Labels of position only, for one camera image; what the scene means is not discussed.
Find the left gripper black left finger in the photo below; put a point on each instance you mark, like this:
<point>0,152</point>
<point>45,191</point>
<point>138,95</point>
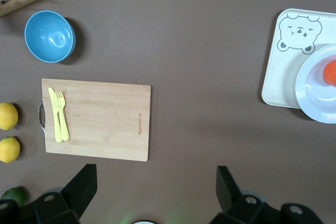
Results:
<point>78,195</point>

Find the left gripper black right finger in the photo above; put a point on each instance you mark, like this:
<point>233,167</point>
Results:
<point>229,195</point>

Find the white round plate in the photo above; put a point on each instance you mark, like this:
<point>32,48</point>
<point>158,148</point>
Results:
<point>309,103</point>

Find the orange fruit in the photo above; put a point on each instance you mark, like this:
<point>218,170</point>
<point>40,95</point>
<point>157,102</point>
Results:
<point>330,73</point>

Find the yellow plastic fork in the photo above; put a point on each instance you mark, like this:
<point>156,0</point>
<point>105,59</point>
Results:
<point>63,127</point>

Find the bamboo cutting board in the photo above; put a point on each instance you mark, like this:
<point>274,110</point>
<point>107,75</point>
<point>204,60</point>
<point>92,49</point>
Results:
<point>105,119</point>

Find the yellow lemon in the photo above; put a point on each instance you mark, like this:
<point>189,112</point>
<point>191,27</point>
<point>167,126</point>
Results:
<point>8,116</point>
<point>9,149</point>

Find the yellow plastic knife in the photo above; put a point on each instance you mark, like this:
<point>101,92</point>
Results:
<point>53,106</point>

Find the brown table mat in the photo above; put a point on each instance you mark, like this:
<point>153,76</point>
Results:
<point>197,77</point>

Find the cream tray with bear print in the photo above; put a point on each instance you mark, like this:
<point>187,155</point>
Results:
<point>283,77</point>

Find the blue bowl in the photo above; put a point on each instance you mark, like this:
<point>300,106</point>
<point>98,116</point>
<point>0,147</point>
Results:
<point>48,36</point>

